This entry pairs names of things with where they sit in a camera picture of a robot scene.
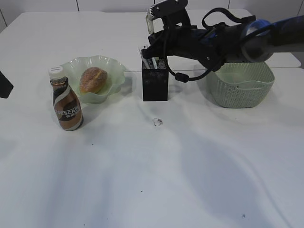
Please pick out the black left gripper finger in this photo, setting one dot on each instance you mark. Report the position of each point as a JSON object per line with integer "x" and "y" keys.
{"x": 5, "y": 86}

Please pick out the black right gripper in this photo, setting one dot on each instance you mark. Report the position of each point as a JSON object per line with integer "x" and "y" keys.
{"x": 192, "y": 43}

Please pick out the blue grey ballpoint pen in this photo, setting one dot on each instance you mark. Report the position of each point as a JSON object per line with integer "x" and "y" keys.
{"x": 154, "y": 61}

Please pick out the clear plastic ruler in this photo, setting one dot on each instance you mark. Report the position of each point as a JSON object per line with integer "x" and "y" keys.
{"x": 141, "y": 51}

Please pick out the Nescafe coffee bottle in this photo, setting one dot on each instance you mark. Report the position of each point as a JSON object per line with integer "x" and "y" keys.
{"x": 65, "y": 102}

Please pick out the sugared bread roll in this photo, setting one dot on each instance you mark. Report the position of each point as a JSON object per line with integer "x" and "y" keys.
{"x": 92, "y": 80}

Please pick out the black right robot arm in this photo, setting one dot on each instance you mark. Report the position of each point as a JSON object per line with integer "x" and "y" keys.
{"x": 251, "y": 42}

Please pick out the black mesh pen holder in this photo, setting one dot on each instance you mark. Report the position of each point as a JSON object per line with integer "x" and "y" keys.
{"x": 155, "y": 81}

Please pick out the green woven plastic basket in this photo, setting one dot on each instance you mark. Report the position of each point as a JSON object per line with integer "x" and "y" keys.
{"x": 240, "y": 85}

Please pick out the green ruffled glass plate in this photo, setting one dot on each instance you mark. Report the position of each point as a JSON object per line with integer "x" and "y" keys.
{"x": 115, "y": 76}

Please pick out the small torn paper bit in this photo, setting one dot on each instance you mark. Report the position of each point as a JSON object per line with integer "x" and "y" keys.
{"x": 157, "y": 122}

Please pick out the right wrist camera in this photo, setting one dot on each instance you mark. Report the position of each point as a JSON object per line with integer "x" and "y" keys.
{"x": 172, "y": 12}

